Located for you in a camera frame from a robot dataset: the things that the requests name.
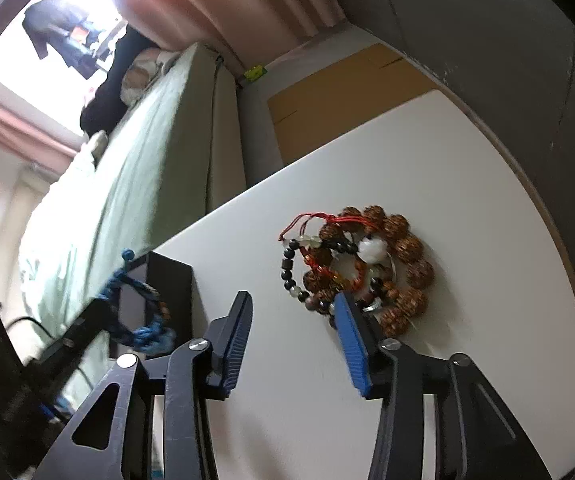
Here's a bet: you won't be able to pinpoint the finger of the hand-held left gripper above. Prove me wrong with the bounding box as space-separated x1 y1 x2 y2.
26 297 117 377

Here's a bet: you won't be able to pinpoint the brown cardboard sheet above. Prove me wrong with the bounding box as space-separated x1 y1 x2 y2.
267 42 441 167

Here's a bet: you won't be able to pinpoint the beige cushion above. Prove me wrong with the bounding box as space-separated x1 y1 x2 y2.
121 48 182 104

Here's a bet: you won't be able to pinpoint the bed with green sheet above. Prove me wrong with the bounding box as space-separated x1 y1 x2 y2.
17 42 246 361

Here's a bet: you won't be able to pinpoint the black jewelry box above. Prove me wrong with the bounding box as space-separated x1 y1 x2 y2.
70 251 196 361

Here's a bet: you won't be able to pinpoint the brown large bead bracelet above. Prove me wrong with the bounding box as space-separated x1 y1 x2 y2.
303 205 436 339

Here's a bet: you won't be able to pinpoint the hanging dark clothes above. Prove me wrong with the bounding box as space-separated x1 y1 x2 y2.
21 0 129 79

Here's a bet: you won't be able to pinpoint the white bead red cord bracelet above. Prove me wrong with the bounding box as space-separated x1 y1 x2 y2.
312 235 394 295

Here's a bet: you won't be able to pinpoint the pink curtain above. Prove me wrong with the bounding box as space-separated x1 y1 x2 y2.
0 87 84 173
107 0 355 77

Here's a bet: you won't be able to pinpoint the red cord black bead bracelet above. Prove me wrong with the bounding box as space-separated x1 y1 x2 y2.
279 212 368 302

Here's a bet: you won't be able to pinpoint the blue braided bracelet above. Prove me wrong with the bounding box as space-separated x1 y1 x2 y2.
101 248 178 357

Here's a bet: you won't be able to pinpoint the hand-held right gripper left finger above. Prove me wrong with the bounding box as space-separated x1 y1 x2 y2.
34 290 254 480

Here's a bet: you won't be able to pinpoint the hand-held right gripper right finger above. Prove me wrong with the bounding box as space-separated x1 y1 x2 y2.
334 292 553 480

